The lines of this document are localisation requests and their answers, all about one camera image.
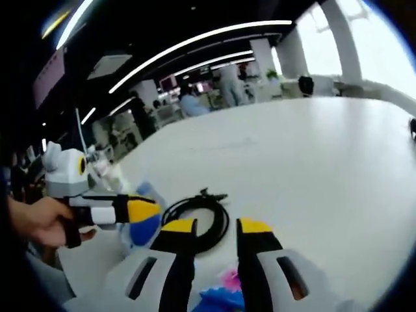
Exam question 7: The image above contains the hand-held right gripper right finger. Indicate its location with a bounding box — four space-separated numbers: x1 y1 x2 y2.
235 216 357 312

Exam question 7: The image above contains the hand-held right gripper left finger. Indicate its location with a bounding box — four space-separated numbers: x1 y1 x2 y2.
63 217 198 312

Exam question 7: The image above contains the wet wipes pack blue lid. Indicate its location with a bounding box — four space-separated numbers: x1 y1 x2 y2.
115 181 163 259

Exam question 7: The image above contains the blue tissue pack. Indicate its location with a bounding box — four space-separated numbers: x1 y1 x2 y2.
194 263 244 312

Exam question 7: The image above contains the black cable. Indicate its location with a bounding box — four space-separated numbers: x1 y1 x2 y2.
161 187 230 255

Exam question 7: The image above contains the person's left hand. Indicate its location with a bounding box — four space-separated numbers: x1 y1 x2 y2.
6 196 98 250

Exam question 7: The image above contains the silver laptop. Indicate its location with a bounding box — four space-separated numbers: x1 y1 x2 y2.
74 108 90 156

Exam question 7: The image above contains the ceiling air vent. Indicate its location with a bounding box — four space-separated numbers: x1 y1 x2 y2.
86 53 133 81

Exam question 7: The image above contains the pink monitor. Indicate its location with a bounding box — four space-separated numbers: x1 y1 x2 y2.
161 75 179 91

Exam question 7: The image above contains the ceiling light strip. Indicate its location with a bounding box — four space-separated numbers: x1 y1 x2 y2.
55 0 96 50
109 19 293 94

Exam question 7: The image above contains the black chair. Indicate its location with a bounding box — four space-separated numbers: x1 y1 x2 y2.
298 76 315 98

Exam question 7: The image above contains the large wall display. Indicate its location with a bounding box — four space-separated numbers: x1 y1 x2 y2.
34 50 66 109

